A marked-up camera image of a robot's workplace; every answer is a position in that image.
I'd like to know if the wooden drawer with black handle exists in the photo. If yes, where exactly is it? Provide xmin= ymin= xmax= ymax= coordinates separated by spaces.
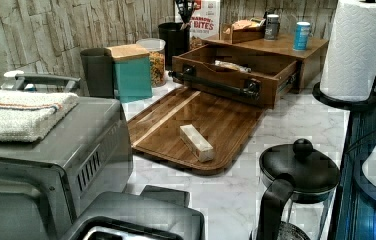
xmin=169 ymin=44 xmax=298 ymax=108

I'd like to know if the packet in drawer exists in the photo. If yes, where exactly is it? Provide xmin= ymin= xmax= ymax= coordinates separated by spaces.
xmin=214 ymin=60 xmax=252 ymax=73

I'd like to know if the wooden drawer cabinet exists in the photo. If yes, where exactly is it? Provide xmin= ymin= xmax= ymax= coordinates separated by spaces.
xmin=235 ymin=33 xmax=328 ymax=93

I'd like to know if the wrapped butter stick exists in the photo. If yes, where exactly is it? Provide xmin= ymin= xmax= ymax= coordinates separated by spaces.
xmin=180 ymin=124 xmax=215 ymax=162

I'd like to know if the wooden cutting board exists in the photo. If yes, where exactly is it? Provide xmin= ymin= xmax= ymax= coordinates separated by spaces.
xmin=127 ymin=86 xmax=266 ymax=176

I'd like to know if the clear jar of cereal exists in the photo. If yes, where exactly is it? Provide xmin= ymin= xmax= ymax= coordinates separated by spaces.
xmin=137 ymin=38 xmax=166 ymax=87

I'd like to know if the teal canister with wooden lid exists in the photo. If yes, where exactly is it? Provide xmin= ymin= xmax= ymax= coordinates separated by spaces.
xmin=109 ymin=44 xmax=152 ymax=103

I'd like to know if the black utensil holder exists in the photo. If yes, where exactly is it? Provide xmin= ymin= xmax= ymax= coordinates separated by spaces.
xmin=158 ymin=22 xmax=190 ymax=70

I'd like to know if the cereal box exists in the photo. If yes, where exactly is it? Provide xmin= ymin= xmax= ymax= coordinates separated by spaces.
xmin=174 ymin=0 xmax=221 ymax=50

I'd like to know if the small wooden tray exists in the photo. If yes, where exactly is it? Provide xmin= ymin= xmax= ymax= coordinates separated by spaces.
xmin=219 ymin=18 xmax=265 ymax=44

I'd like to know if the dark grey canister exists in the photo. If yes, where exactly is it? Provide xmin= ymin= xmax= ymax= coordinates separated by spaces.
xmin=80 ymin=48 xmax=114 ymax=98

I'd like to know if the grey spice shaker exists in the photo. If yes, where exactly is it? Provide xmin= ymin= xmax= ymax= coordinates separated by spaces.
xmin=264 ymin=14 xmax=279 ymax=40

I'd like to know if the black french press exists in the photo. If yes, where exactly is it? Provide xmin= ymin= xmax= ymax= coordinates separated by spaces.
xmin=249 ymin=138 xmax=340 ymax=240

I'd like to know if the blue can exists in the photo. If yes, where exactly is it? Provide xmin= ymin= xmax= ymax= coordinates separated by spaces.
xmin=293 ymin=22 xmax=311 ymax=51

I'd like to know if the black paper towel holder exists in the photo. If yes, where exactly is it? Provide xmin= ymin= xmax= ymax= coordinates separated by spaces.
xmin=312 ymin=75 xmax=376 ymax=112

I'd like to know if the silver toaster oven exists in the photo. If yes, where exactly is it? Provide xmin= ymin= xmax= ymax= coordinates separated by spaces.
xmin=0 ymin=97 xmax=133 ymax=240

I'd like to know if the folded white towel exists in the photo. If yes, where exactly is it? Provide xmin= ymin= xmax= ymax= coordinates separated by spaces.
xmin=0 ymin=90 xmax=79 ymax=142

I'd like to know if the white paper towel roll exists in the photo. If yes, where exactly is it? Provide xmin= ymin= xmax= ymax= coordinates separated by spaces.
xmin=320 ymin=0 xmax=376 ymax=101

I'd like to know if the grey handle rack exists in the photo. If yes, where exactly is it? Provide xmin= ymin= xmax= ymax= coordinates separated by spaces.
xmin=3 ymin=70 xmax=81 ymax=93

